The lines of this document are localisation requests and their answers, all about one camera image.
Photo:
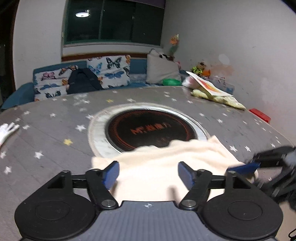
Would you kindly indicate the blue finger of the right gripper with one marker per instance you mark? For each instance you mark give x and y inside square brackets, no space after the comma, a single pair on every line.
[246,169]

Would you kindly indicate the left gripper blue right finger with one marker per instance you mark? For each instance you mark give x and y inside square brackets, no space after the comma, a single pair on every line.
[197,184]

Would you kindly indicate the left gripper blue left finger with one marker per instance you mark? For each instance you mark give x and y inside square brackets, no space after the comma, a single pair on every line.
[99,184]

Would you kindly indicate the cream white sweater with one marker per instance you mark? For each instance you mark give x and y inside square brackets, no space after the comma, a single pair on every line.
[151,174]

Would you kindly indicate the round induction cooker inset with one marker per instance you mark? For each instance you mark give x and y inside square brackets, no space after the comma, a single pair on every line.
[125,127]

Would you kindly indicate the red box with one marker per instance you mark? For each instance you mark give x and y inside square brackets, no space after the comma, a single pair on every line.
[261,115]

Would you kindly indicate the grey star-patterned table cover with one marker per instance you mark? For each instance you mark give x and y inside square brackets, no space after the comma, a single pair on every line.
[53,137]

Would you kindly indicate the yellow patterned cloth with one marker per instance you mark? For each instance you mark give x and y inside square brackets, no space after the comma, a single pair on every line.
[227,100]

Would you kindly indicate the white orange paper booklet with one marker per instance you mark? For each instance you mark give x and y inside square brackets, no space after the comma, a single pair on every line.
[208,86]

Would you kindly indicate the white plastic bag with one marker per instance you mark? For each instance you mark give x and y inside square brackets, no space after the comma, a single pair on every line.
[191,83]

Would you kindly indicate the black backpack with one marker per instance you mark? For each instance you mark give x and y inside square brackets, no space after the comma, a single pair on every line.
[83,80]

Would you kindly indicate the green round bowl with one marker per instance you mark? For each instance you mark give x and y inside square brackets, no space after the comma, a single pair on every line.
[171,82]

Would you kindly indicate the white pink work glove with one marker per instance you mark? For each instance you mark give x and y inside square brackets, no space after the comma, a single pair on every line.
[6,130]

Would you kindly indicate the butterfly print cushion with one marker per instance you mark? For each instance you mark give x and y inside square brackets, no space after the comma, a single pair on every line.
[85,75]

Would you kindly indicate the yellow black plush toy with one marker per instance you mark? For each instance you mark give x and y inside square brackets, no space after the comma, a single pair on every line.
[201,70]

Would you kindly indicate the blue sofa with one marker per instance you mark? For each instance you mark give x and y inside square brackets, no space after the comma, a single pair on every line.
[69,78]

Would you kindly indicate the grey white pillow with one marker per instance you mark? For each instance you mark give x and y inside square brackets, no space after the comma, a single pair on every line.
[160,68]

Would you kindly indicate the orange artificial flower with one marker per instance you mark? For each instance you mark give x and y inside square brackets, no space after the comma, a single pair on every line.
[174,44]

